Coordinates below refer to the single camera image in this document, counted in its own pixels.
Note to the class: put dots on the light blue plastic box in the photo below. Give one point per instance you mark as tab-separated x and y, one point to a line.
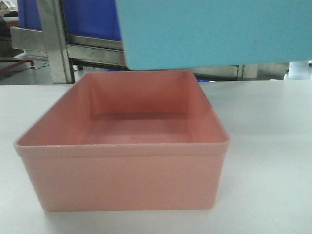
174	34

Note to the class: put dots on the blue bin upper left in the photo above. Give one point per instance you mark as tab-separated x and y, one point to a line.
91	18

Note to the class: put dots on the stainless steel shelf rack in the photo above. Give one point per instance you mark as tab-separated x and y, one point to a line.
54	44

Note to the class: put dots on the pink plastic box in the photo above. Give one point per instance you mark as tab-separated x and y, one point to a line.
130	140

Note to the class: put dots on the red metal workbench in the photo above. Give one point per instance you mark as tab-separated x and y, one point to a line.
13	66

